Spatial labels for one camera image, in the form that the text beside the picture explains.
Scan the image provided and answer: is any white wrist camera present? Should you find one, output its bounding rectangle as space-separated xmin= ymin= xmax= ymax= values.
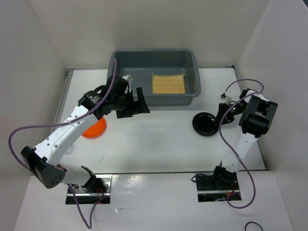
xmin=122 ymin=75 xmax=133 ymax=93
xmin=220 ymin=93 xmax=232 ymax=104

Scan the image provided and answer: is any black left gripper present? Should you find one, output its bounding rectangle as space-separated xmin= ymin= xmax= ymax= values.
xmin=113 ymin=87 xmax=150 ymax=118

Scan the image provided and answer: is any yellow woven bamboo mat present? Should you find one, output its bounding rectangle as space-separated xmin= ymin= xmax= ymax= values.
xmin=151 ymin=73 xmax=186 ymax=94

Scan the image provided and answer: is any grey plastic bin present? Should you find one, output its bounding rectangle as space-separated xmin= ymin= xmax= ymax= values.
xmin=107 ymin=48 xmax=201 ymax=106

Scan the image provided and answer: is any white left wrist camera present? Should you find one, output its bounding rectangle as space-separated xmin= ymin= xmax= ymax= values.
xmin=122 ymin=75 xmax=133 ymax=93

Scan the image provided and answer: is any black cable loop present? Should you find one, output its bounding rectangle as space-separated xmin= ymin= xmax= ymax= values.
xmin=245 ymin=221 xmax=264 ymax=231

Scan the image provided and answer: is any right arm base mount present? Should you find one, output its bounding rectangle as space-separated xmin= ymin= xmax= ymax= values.
xmin=191 ymin=173 xmax=242 ymax=202

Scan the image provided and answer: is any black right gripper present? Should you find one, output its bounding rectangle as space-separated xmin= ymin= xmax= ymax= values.
xmin=212 ymin=103 xmax=246 ymax=127

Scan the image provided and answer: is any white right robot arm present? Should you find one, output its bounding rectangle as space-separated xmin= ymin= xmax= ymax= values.
xmin=211 ymin=89 xmax=278 ymax=189

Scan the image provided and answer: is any orange plastic bowl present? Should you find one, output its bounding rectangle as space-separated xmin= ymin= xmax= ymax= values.
xmin=82 ymin=118 xmax=107 ymax=139

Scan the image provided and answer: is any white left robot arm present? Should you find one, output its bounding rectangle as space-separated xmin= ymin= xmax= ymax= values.
xmin=21 ymin=75 xmax=150 ymax=193

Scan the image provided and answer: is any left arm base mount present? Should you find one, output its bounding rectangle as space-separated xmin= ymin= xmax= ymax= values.
xmin=65 ymin=174 xmax=112 ymax=205

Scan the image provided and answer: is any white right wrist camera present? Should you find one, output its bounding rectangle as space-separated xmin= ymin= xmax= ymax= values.
xmin=220 ymin=93 xmax=232 ymax=104

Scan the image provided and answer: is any black round dish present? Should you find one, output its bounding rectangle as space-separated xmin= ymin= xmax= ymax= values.
xmin=192 ymin=112 xmax=218 ymax=137

